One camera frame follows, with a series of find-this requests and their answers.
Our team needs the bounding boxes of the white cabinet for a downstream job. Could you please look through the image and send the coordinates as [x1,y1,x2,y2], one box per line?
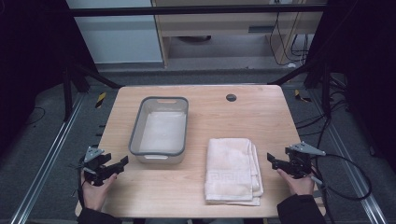
[65,0,164,65]

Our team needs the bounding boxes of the black metal stand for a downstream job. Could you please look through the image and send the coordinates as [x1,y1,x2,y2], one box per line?
[268,61,333,119]
[61,61,124,123]

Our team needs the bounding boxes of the person's right hand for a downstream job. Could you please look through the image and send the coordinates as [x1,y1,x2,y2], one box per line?
[276,167,316,197]

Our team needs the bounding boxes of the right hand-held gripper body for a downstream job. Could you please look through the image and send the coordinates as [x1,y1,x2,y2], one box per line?
[284,141,327,180]

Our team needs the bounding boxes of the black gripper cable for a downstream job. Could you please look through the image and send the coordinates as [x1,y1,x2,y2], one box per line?
[76,157,88,209]
[310,153,374,224]

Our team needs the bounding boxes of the yellow black striped tape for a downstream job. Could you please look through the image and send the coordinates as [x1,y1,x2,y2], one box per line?
[94,91,107,110]
[293,89,313,104]

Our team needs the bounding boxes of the white basin with grey rim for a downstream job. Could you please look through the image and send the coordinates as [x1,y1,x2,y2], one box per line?
[128,95,190,165]

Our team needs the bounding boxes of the thin black floor cable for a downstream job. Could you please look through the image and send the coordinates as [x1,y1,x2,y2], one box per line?
[25,105,47,126]

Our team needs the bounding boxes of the pale pink towel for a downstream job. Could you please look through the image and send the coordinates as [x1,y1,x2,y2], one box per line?
[203,137,264,207]

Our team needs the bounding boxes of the metal floor rail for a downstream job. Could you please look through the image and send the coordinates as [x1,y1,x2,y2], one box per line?
[8,92,86,224]
[307,89,389,224]

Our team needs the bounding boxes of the black floor cables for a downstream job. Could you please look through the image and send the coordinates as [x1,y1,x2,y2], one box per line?
[293,74,351,138]

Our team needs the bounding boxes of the black curtain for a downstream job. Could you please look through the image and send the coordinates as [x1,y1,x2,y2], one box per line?
[306,0,396,175]
[0,0,96,157]

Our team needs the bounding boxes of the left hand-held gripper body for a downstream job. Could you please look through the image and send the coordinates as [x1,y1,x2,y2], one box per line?
[81,147,117,187]

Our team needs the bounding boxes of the person's left hand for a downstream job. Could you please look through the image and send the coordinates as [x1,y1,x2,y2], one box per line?
[80,172,119,213]

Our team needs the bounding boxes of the light wooden desk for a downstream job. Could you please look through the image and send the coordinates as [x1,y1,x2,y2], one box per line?
[150,0,328,68]

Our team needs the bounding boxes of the black horizontal frame bar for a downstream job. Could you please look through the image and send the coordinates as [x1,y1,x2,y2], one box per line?
[66,4,327,18]

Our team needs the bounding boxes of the black hanging cables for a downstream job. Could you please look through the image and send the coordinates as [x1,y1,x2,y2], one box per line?
[268,11,310,68]

